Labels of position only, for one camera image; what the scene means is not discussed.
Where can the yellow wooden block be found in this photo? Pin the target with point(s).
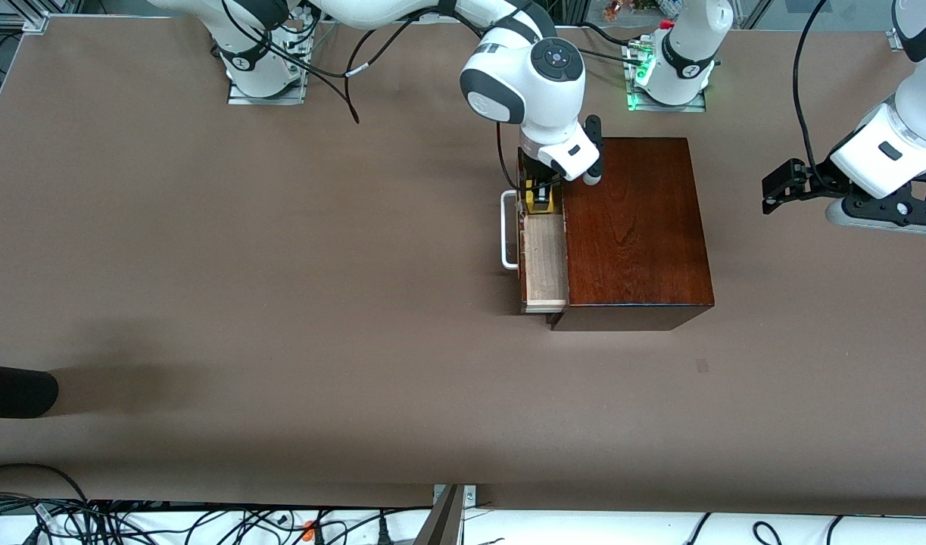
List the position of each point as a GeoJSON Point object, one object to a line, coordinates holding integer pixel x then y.
{"type": "Point", "coordinates": [554, 204]}

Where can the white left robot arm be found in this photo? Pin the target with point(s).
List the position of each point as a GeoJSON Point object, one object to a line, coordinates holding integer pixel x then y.
{"type": "Point", "coordinates": [690, 60]}

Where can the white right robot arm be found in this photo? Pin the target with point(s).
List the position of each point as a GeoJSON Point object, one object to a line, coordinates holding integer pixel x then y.
{"type": "Point", "coordinates": [523, 83]}

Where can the dark brown wooden cabinet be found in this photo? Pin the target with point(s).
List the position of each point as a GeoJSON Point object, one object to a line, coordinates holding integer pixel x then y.
{"type": "Point", "coordinates": [637, 242]}

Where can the colourful small items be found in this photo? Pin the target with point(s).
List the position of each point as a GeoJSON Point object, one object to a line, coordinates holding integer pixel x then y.
{"type": "Point", "coordinates": [637, 7]}

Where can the white board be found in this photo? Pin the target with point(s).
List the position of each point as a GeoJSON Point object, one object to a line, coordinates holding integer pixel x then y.
{"type": "Point", "coordinates": [584, 530]}

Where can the orange plug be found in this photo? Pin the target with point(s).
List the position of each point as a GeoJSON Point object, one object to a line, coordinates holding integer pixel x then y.
{"type": "Point", "coordinates": [309, 530]}

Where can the black ribbed cylinder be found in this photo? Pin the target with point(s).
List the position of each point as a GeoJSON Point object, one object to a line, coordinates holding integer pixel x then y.
{"type": "Point", "coordinates": [16, 390]}

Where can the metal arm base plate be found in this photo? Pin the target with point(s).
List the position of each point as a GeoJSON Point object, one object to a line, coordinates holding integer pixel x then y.
{"type": "Point", "coordinates": [638, 104]}
{"type": "Point", "coordinates": [239, 97]}

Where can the aluminium frame profile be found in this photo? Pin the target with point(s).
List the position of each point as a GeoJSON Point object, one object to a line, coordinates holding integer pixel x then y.
{"type": "Point", "coordinates": [897, 39]}
{"type": "Point", "coordinates": [8, 19]}

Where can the aluminium bracket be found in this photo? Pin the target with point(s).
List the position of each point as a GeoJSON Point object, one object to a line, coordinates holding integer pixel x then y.
{"type": "Point", "coordinates": [444, 522]}

